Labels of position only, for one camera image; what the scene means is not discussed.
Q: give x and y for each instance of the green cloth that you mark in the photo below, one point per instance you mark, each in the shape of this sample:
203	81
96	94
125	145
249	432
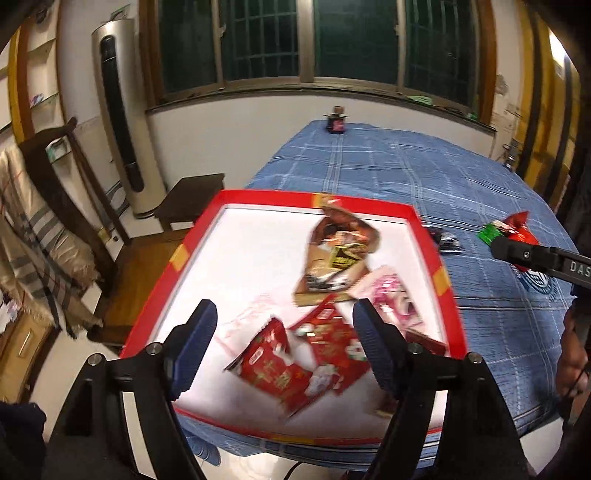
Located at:
420	98

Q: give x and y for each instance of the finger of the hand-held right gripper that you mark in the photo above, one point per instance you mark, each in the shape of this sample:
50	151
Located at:
517	251

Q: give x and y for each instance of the standing air conditioner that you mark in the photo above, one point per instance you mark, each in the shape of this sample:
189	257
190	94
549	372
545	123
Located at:
120	115

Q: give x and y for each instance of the dark wooden chair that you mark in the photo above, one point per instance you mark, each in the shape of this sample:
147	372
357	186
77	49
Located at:
134	263

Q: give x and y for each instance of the person's right hand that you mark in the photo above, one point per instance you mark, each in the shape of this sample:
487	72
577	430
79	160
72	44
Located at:
572	369

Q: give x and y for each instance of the red white printed snack packet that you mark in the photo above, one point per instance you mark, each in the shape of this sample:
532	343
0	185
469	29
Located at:
332	350

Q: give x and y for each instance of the dark wooden stool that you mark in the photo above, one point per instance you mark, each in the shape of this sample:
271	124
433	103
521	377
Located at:
189	194

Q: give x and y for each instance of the grey cylinder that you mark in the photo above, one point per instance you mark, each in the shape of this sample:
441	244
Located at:
510	159

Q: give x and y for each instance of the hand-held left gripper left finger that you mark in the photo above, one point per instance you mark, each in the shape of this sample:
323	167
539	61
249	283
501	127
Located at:
194	346

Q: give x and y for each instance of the small green snack packet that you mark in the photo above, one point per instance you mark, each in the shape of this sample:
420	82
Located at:
489	232

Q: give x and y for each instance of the large red snack packet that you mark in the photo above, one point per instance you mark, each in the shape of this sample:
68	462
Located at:
526	237

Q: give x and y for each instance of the black snack packet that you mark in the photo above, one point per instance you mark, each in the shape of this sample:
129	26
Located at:
447	241

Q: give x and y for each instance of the wooden cabinet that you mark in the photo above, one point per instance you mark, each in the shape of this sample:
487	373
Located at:
23	355

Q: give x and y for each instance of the wall shelf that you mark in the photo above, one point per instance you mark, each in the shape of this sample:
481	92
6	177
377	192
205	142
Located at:
37	69

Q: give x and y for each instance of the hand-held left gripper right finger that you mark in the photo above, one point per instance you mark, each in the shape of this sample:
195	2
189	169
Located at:
374	346

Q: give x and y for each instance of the small dark jar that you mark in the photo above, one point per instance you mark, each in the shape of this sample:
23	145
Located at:
336	122

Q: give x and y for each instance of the red popcorn snack packet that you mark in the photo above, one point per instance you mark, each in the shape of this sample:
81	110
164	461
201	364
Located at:
272	374

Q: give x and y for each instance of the blue checked tablecloth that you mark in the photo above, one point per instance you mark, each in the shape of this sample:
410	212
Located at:
415	175

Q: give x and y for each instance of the red shallow box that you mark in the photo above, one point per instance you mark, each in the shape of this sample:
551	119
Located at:
249	240

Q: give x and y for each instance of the plaid fringed scarf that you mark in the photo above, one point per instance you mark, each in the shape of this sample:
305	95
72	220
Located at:
41	240

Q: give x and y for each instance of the yellow wall panel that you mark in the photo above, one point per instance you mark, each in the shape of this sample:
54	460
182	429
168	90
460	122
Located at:
549	92

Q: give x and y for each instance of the brown gold snack packet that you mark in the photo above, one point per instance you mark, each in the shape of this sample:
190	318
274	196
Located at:
330	272

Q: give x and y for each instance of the wooden framed window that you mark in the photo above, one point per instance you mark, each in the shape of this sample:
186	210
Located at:
351	37

